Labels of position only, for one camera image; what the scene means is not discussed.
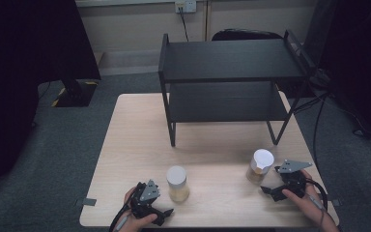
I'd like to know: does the left hand-held gripper cable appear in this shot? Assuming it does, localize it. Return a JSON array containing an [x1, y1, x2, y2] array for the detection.
[[108, 196, 133, 232]]

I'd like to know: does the hand-held gripper cable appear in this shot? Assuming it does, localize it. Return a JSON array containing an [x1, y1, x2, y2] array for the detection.
[[108, 196, 133, 232], [304, 178, 329, 228]]

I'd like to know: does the dark curtain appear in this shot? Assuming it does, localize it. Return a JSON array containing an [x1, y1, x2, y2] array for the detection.
[[303, 0, 371, 150], [0, 0, 102, 199]]

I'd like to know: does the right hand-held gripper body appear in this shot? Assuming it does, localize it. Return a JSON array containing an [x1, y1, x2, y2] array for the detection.
[[274, 159, 313, 199]]

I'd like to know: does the black stand base striped tape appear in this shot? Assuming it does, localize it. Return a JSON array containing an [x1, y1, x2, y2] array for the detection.
[[50, 77, 100, 108]]

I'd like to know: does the white wall socket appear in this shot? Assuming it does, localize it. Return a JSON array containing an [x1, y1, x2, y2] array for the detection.
[[174, 0, 198, 15]]

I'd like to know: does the black power cable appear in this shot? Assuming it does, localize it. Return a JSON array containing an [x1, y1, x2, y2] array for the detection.
[[179, 7, 190, 43]]

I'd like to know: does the black floor cable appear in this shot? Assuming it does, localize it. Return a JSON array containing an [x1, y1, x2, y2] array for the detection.
[[327, 95, 371, 139], [293, 91, 330, 170]]

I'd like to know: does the black two-tier shelf rack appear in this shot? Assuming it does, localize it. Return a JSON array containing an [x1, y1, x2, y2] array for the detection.
[[157, 29, 319, 148]]

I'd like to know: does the black chair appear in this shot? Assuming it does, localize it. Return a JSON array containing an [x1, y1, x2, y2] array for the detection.
[[211, 28, 285, 42]]

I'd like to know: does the right hand-held gripper cable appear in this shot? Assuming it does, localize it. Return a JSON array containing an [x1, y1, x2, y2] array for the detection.
[[304, 178, 329, 228]]

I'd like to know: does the person's right hand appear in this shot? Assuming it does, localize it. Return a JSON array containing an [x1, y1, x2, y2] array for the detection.
[[281, 169, 328, 227]]

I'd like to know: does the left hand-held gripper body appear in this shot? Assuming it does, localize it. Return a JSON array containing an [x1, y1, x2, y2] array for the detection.
[[129, 179, 161, 223]]

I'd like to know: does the person's left hand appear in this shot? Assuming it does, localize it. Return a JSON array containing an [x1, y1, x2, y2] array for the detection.
[[118, 187, 158, 232]]

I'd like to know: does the glass jar with white lid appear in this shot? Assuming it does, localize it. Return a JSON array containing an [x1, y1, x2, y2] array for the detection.
[[245, 148, 275, 185], [165, 165, 190, 203]]

